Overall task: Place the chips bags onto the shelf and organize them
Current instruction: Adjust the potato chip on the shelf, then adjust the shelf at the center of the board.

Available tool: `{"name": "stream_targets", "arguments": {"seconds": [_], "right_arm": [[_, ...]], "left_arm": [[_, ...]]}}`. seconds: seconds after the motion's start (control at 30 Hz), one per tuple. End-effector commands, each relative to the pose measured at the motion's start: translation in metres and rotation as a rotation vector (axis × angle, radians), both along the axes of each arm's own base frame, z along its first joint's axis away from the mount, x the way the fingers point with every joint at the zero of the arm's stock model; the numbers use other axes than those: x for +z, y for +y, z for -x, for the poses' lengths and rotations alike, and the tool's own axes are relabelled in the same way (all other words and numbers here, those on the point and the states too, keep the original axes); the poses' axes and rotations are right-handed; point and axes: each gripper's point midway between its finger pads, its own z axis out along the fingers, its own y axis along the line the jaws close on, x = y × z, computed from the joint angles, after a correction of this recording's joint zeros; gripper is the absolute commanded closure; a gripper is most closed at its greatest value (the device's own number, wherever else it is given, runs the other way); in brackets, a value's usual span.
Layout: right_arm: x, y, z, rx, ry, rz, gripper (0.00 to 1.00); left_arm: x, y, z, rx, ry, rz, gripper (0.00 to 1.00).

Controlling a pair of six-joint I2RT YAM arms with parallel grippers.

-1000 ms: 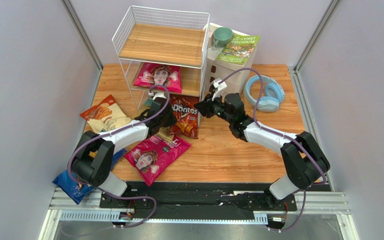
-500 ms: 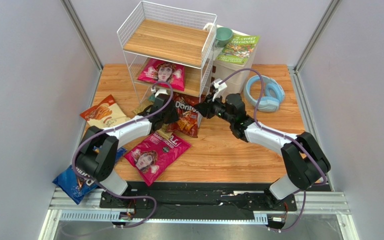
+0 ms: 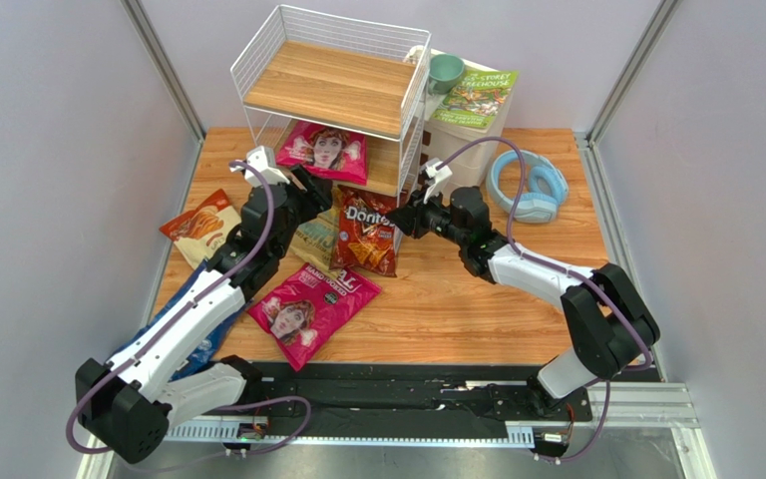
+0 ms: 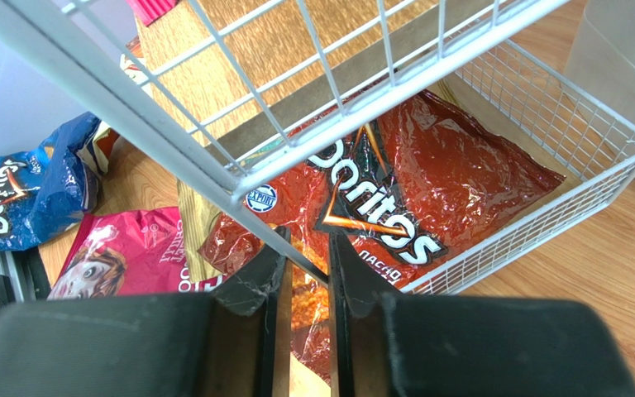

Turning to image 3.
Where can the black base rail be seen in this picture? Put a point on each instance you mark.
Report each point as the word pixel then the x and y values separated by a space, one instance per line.
pixel 406 401

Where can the green mug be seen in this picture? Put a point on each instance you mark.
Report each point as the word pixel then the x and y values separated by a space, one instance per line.
pixel 445 72

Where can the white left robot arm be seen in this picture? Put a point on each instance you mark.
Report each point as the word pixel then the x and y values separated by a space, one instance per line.
pixel 128 403

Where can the blue Doritos bag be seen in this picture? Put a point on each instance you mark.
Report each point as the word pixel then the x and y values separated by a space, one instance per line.
pixel 205 352

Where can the white drawer cabinet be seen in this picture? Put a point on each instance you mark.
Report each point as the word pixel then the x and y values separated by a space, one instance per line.
pixel 440 140

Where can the red Doritos bag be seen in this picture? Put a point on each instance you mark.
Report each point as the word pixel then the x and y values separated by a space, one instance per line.
pixel 365 238

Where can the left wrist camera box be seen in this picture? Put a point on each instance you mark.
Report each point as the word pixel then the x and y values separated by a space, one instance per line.
pixel 263 163

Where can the pink real chips bag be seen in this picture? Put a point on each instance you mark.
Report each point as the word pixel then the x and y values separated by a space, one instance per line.
pixel 303 312
pixel 327 152

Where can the white wire wooden shelf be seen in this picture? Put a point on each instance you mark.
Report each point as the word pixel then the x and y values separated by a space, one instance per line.
pixel 304 65

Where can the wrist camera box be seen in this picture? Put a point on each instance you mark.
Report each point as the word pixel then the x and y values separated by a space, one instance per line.
pixel 263 163
pixel 436 175

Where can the pink cube adapter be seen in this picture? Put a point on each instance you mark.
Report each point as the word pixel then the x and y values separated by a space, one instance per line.
pixel 414 55

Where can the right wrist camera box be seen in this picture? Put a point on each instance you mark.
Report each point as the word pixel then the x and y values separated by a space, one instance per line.
pixel 436 175

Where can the cream orange chips bag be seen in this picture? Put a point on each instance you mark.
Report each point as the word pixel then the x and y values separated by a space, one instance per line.
pixel 197 234

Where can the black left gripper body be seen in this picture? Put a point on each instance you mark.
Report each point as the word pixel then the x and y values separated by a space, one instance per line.
pixel 294 216

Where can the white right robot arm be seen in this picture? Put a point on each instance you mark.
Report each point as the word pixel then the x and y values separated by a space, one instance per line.
pixel 609 323

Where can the green treehouse book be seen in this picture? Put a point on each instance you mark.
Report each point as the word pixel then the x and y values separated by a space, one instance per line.
pixel 477 100

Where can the light blue headphones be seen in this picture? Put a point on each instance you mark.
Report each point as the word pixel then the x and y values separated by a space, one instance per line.
pixel 545 191

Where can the tan kettle chips bag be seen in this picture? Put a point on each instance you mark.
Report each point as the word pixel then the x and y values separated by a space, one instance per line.
pixel 314 241

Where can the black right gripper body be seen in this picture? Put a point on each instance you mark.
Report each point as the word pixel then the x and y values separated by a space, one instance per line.
pixel 417 217

